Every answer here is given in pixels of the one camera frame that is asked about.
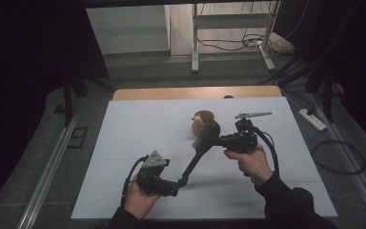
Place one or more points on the aluminium floor rail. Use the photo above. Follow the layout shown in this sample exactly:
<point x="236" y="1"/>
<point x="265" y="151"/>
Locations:
<point x="359" y="181"/>
<point x="49" y="171"/>

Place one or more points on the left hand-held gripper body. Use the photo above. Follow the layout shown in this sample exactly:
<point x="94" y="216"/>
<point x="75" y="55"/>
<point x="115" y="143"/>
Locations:
<point x="154" y="176"/>

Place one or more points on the person's left hand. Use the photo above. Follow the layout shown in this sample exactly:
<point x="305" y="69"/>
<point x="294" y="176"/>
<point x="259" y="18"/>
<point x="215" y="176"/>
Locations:
<point x="139" y="200"/>

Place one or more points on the wooden cup with duck figure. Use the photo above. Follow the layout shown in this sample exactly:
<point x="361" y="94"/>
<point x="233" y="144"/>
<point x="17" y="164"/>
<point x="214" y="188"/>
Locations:
<point x="200" y="122"/>

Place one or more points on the person's right hand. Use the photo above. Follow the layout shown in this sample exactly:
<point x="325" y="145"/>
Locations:
<point x="252" y="165"/>

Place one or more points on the small dark knob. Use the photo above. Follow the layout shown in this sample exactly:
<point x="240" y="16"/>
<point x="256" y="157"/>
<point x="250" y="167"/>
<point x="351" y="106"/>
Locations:
<point x="228" y="96"/>

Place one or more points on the black tripod stand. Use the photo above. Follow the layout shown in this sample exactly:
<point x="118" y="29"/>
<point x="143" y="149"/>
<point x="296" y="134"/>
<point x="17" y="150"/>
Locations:
<point x="68" y="101"/>
<point x="329" y="92"/>

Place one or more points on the white power strip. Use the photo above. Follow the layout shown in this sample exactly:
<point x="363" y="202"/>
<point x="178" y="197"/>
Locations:
<point x="313" y="120"/>

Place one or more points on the black curtain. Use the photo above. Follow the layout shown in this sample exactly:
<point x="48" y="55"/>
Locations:
<point x="355" y="57"/>
<point x="28" y="63"/>

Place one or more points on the white metal desk frame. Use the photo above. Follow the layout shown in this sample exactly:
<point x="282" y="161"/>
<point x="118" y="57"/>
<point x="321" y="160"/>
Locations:
<point x="232" y="21"/>

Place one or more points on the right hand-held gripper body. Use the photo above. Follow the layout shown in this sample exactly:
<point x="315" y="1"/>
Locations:
<point x="242" y="140"/>

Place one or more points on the white foam board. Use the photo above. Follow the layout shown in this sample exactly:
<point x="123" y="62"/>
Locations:
<point x="222" y="191"/>

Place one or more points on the wooden table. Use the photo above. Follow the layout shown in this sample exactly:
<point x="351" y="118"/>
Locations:
<point x="178" y="93"/>

